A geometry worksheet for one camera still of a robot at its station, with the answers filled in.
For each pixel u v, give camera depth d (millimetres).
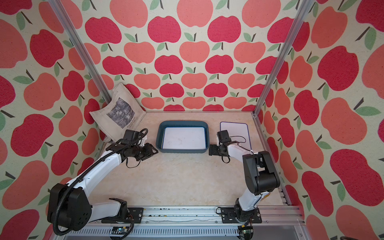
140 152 715
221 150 721
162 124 1039
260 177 467
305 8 694
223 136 769
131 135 665
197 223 733
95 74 963
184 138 1018
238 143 669
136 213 746
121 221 716
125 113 1041
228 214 739
